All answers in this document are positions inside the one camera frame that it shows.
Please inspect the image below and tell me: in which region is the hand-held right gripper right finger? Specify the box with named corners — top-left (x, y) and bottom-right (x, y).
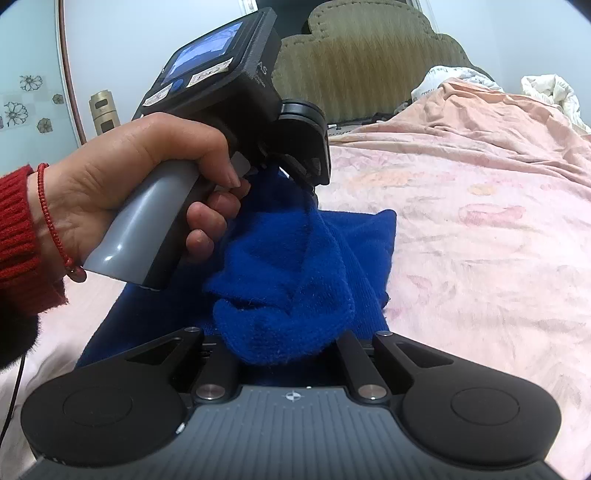
top-left (335, 329), bottom-right (457, 403)

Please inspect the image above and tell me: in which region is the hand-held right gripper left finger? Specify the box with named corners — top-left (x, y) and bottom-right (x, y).
top-left (124, 327), bottom-right (242, 403)

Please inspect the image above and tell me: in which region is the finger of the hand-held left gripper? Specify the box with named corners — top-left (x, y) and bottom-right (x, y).
top-left (280, 156), bottom-right (324, 198)

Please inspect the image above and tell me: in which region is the blue knit garment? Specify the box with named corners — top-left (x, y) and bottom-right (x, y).
top-left (76, 166), bottom-right (398, 389)

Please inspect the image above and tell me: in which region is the person's left forearm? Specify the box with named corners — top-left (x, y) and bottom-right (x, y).
top-left (0, 164), bottom-right (70, 372)

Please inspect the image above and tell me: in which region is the person's left hand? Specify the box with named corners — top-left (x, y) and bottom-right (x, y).
top-left (27, 112), bottom-right (253, 283)

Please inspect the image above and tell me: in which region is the brass door fitting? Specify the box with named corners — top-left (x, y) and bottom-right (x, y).
top-left (89, 91), bottom-right (122, 137)

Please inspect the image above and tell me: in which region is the olive padded headboard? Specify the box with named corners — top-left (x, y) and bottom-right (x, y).
top-left (272, 0), bottom-right (491, 124)

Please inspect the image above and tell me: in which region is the pink floral blanket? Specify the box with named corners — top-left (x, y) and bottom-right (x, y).
top-left (0, 76), bottom-right (591, 480)

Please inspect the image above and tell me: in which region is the white quilt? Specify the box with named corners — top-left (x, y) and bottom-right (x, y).
top-left (410, 66), bottom-right (505, 106)

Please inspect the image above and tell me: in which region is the frosted glass sliding door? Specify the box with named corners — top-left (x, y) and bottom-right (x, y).
top-left (0, 0), bottom-right (86, 151)

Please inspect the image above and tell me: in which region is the cream crumpled cloth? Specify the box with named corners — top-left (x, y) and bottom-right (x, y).
top-left (521, 74), bottom-right (591, 136)

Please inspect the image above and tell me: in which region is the red string bracelet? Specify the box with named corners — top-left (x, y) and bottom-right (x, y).
top-left (36, 162), bottom-right (88, 284)

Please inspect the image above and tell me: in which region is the thin black cable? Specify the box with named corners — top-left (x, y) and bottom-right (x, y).
top-left (0, 354), bottom-right (27, 445)

